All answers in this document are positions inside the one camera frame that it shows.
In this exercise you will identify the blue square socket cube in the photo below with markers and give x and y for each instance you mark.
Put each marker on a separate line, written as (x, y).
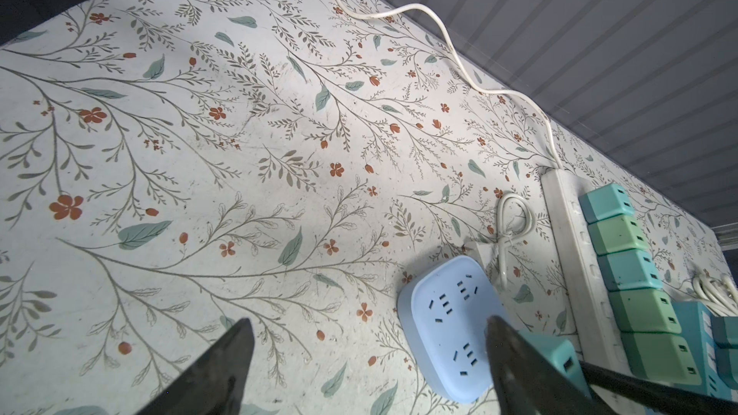
(444, 314)

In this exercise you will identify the floral table mat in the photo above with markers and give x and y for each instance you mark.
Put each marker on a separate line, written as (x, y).
(169, 167)

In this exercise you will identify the teal usb power strip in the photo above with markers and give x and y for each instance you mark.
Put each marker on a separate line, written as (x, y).
(696, 323)

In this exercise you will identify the teal charger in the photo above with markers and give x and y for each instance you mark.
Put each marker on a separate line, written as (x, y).
(606, 202)
(629, 270)
(664, 358)
(725, 332)
(727, 366)

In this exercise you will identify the white multicolour power strip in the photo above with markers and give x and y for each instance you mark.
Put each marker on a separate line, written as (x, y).
(598, 333)

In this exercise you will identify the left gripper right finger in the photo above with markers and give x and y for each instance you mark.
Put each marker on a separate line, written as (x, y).
(525, 382)

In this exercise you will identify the green charger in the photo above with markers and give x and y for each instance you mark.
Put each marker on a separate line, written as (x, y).
(617, 234)
(644, 310)

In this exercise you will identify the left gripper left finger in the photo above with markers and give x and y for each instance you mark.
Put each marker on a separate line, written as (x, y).
(214, 383)

